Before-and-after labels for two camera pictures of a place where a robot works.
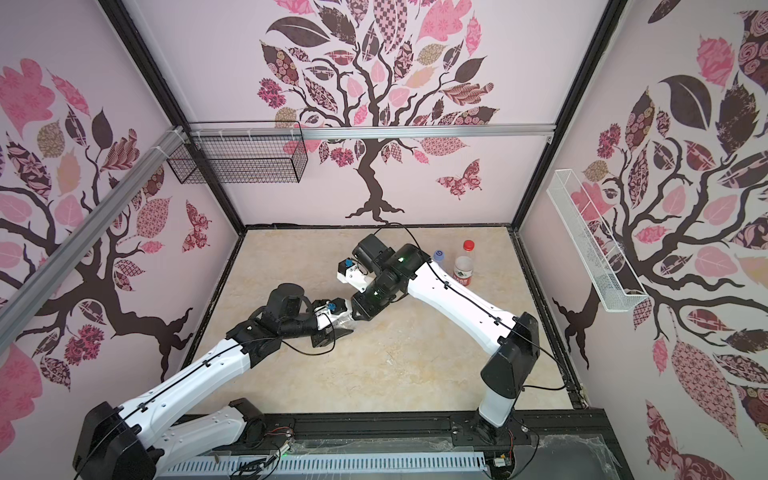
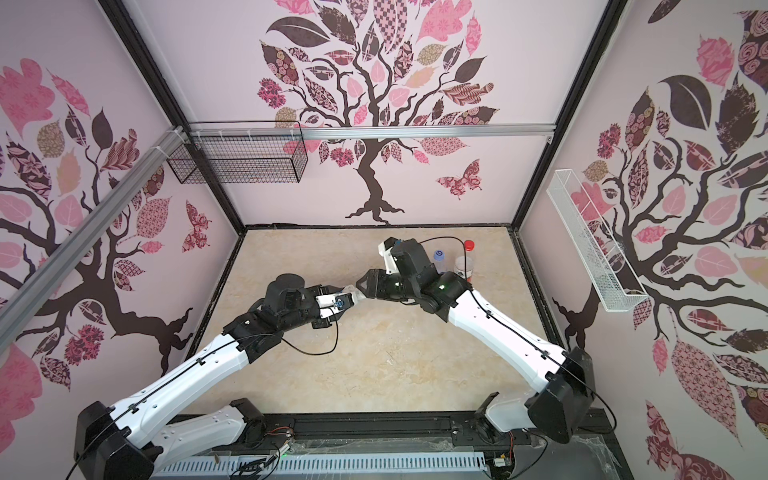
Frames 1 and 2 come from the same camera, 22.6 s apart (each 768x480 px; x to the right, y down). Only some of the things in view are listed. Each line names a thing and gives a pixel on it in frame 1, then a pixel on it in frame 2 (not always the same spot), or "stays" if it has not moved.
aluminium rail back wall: x=374 y=132 stays
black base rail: x=556 y=446 stays
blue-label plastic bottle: x=439 y=257 stays
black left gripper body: x=320 y=339 -> x=321 y=323
